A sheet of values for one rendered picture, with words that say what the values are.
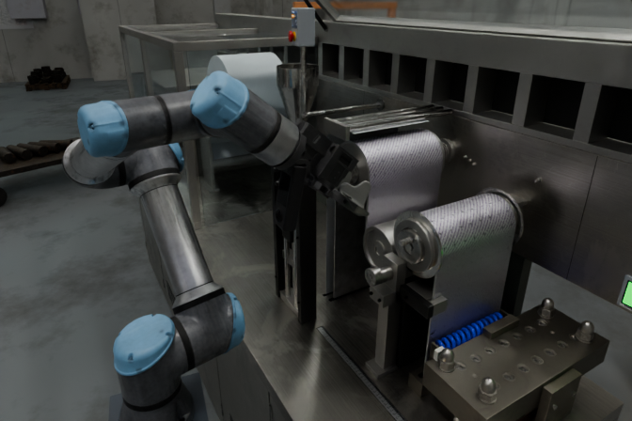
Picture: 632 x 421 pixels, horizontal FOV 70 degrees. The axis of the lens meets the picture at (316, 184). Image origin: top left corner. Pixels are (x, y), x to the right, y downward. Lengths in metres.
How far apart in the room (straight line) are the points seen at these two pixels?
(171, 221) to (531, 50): 0.88
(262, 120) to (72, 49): 11.60
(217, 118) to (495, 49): 0.77
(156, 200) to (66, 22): 11.20
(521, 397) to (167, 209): 0.81
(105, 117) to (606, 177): 0.92
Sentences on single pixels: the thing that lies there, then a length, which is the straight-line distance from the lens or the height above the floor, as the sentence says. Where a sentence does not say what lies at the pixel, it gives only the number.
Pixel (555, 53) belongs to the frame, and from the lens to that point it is 1.11.
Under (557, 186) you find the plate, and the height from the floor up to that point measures 1.35.
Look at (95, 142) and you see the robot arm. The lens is 0.67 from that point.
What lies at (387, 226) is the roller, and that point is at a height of 1.23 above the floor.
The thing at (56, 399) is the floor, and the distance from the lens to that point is 2.62.
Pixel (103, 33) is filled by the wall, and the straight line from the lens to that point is 11.57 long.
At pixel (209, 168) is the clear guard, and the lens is 1.75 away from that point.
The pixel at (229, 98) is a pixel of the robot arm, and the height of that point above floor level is 1.61.
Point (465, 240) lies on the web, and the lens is 0.99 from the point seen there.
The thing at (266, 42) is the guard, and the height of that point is 1.58.
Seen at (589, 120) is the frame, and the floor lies 1.50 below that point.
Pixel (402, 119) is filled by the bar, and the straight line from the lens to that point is 1.17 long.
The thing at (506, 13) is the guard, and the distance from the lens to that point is 1.17.
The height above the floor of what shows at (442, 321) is 1.07.
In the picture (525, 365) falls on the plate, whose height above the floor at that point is 1.03.
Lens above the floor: 1.73
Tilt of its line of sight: 22 degrees down
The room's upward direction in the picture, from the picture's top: straight up
